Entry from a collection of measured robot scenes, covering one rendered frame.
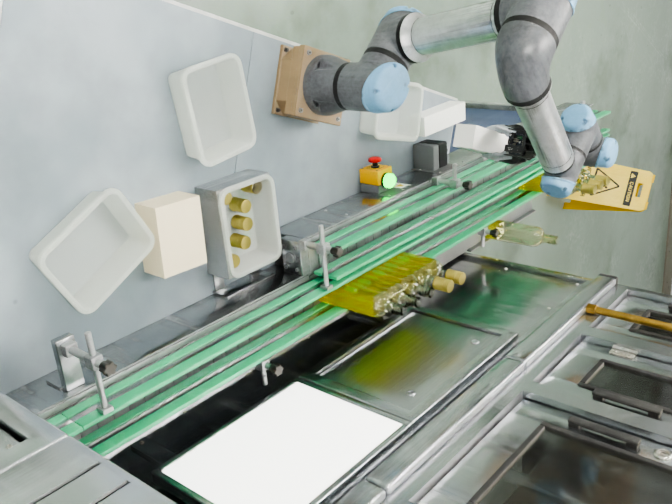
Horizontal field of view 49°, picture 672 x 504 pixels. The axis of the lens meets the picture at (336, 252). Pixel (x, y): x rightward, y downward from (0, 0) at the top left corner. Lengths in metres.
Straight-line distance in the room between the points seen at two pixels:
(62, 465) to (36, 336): 0.60
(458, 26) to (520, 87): 0.25
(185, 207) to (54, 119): 0.33
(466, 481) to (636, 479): 0.32
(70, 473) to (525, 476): 0.89
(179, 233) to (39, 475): 0.76
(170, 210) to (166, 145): 0.16
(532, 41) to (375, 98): 0.42
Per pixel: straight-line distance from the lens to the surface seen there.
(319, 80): 1.83
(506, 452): 1.60
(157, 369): 1.59
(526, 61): 1.48
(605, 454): 1.63
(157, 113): 1.68
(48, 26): 1.55
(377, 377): 1.77
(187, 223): 1.66
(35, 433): 1.13
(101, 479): 1.00
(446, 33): 1.70
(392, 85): 1.76
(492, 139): 2.07
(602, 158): 1.91
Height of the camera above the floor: 2.11
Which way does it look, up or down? 39 degrees down
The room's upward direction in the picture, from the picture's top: 103 degrees clockwise
